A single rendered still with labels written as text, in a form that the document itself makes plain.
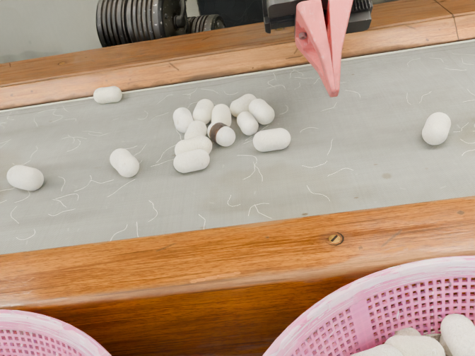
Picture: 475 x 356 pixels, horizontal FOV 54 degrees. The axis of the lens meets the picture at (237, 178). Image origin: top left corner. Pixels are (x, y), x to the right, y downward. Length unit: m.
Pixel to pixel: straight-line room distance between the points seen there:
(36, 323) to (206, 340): 0.11
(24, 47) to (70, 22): 0.33
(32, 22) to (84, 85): 2.25
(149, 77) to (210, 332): 0.38
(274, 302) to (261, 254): 0.03
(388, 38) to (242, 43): 0.18
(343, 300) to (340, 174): 0.15
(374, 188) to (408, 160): 0.05
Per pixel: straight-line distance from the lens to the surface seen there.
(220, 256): 0.30
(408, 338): 0.29
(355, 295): 0.27
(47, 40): 2.89
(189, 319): 0.31
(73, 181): 0.47
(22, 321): 0.32
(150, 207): 0.40
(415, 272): 0.28
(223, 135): 0.44
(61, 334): 0.30
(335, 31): 0.42
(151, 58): 0.63
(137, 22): 0.84
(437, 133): 0.42
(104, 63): 0.66
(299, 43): 0.46
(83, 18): 2.76
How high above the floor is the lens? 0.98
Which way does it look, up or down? 36 degrees down
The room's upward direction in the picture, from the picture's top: 11 degrees counter-clockwise
